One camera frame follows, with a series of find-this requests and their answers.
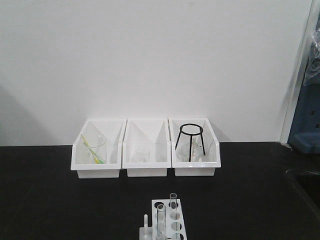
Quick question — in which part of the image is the clear glass test tube front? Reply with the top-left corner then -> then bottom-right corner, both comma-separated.
156,204 -> 166,240

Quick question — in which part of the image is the clear glass test tube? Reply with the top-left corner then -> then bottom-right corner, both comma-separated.
156,204 -> 166,240
169,192 -> 178,211

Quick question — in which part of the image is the clear glass test tube rear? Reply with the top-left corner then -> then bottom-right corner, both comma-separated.
169,192 -> 178,211

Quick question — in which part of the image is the white test tube rack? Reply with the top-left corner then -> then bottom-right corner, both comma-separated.
139,198 -> 188,240

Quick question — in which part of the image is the middle white plastic bin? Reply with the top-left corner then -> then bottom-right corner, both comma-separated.
122,118 -> 172,177

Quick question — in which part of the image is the white plastic bin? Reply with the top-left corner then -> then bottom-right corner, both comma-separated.
122,118 -> 172,177
70,119 -> 127,179
168,118 -> 221,177

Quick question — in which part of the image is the small glass beaker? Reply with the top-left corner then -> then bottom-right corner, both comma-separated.
136,145 -> 150,163

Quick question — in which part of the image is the glass flask in right bin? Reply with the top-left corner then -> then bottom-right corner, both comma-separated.
177,142 -> 203,162

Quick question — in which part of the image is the right white plastic bin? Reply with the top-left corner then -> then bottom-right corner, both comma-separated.
168,118 -> 221,177

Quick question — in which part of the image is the large glass beaker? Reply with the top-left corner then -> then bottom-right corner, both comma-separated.
84,134 -> 107,164

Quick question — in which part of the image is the left white plastic bin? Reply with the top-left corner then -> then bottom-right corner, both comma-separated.
70,119 -> 127,179

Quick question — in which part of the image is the yellow green stirring rod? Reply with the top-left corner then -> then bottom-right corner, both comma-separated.
80,134 -> 104,164

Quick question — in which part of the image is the grey blue drying pegboard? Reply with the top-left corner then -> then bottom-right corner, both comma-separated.
287,42 -> 320,158

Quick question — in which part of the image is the clear plastic bag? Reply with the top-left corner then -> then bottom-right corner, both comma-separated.
303,19 -> 320,86

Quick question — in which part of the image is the black sink basin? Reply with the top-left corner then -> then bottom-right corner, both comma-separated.
285,169 -> 320,219

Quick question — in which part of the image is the black wire tripod stand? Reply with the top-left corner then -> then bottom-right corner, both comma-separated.
174,122 -> 206,156

